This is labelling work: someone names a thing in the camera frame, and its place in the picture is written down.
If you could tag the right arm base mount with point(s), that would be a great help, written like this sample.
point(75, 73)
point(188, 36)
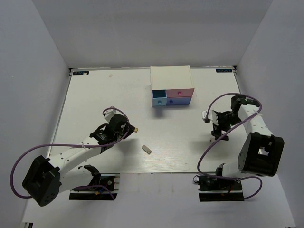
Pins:
point(220, 190)

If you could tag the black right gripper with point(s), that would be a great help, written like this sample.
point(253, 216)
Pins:
point(218, 133)

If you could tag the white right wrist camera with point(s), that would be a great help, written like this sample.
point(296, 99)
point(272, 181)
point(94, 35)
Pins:
point(211, 117)

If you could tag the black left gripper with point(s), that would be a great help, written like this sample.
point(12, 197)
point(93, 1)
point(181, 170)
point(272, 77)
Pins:
point(131, 130)

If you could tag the left blue label sticker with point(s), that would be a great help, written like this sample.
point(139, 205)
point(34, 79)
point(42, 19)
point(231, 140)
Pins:
point(80, 73)

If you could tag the pink drawer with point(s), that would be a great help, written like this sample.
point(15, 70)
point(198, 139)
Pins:
point(173, 93)

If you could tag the lavender blue drawer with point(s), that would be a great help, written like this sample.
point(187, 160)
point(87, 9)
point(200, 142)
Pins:
point(178, 101)

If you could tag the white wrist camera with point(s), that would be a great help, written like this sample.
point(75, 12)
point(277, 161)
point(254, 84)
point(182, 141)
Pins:
point(109, 113)
point(211, 117)

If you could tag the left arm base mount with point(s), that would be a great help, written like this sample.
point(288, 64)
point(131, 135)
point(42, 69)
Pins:
point(103, 189)

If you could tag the blue label sticker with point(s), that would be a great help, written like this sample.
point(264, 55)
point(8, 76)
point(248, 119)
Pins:
point(80, 73)
point(223, 70)

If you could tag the white drawer cabinet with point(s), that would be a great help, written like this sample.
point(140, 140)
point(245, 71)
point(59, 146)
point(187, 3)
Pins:
point(171, 77)

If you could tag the light blue drawer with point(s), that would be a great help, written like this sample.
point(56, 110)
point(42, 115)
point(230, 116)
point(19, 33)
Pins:
point(159, 98)

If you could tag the right blue label sticker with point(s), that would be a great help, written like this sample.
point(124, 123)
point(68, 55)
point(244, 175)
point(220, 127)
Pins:
point(223, 70)

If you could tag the grey white eraser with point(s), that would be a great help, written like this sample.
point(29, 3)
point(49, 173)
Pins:
point(146, 149)

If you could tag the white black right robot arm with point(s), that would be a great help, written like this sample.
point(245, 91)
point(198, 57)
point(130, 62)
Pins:
point(261, 153)

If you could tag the pink white binder clip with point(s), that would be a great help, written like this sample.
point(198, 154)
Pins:
point(212, 140)

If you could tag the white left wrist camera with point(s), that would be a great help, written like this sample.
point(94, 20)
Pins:
point(109, 113)

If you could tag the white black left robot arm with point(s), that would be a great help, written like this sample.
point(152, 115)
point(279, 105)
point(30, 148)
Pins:
point(48, 177)

